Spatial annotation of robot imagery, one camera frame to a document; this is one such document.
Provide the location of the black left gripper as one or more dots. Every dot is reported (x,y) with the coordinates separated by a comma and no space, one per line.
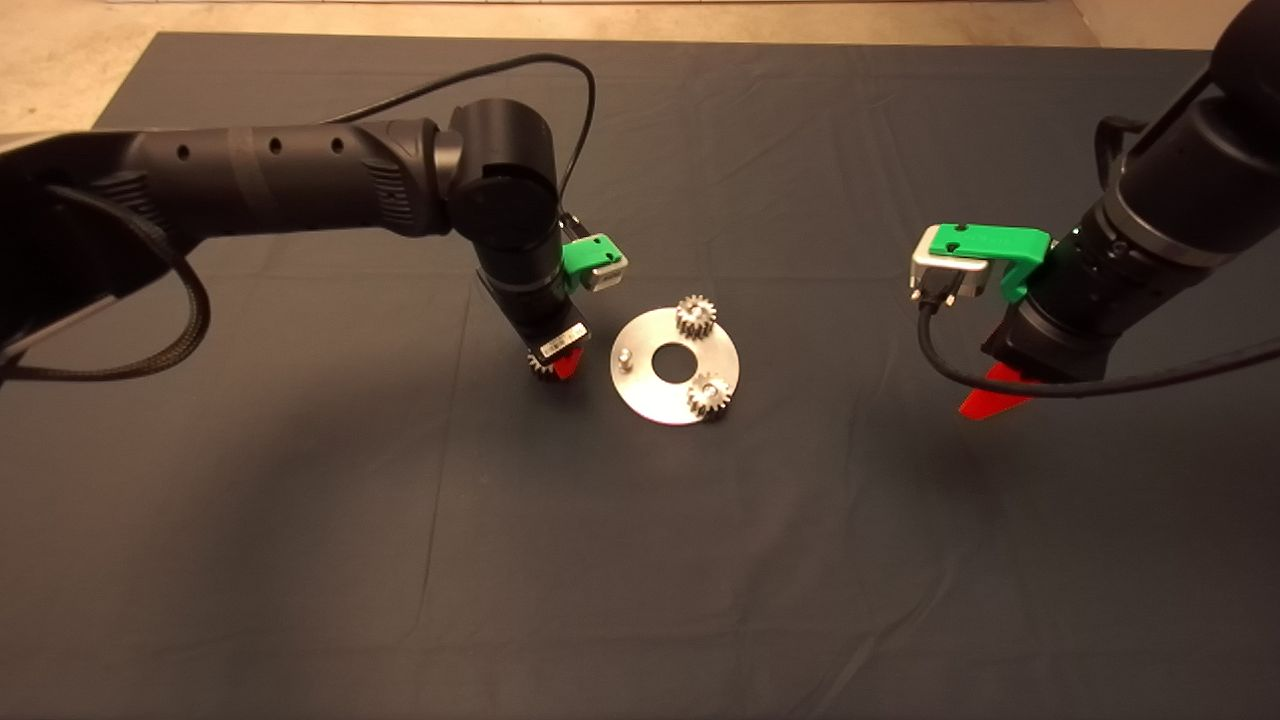
(550,330)

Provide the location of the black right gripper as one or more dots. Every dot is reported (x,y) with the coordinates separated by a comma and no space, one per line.
(1050,345)

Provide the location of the small steel planetary gear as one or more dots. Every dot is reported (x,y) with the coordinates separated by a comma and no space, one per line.
(698,399)
(697,318)
(538,368)

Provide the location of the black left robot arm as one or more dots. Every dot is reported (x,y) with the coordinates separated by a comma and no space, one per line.
(300,180)

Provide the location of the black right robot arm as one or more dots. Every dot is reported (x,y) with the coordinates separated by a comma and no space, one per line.
(1170,180)

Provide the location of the round metal carrier plate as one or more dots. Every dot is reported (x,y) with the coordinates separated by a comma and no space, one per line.
(650,395)

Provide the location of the dark grey table cloth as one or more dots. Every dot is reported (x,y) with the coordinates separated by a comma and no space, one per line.
(640,600)

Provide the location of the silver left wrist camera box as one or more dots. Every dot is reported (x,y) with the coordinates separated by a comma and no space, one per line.
(608,272)

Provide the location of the green left camera mount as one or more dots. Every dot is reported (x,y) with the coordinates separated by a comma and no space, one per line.
(580,258)

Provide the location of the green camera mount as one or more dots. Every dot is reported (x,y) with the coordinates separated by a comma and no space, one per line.
(580,258)
(985,243)

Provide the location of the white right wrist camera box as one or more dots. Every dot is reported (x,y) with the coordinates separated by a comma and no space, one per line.
(940,272)

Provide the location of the green right camera mount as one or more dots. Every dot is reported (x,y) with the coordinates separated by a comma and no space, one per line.
(985,243)

